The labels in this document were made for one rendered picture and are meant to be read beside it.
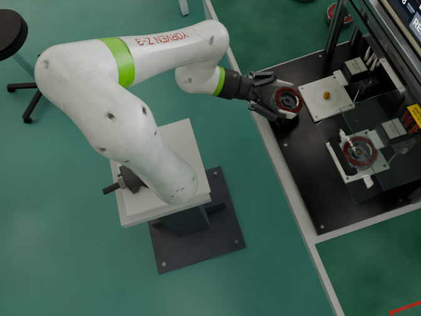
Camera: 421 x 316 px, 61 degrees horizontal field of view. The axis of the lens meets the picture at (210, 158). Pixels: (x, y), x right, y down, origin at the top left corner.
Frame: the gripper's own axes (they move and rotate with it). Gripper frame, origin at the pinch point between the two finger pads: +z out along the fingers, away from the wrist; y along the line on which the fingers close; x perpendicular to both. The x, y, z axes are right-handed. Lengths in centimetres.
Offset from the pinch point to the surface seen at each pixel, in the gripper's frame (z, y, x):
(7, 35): -105, -69, -95
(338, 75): 12.8, -6.1, 11.6
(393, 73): 13.6, 5.3, 30.0
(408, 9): 6.9, -3.9, 42.5
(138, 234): -22, 27, -112
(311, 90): 11.6, -7.4, -0.6
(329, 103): 16.4, -1.4, 2.2
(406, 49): 10.2, 3.6, 37.3
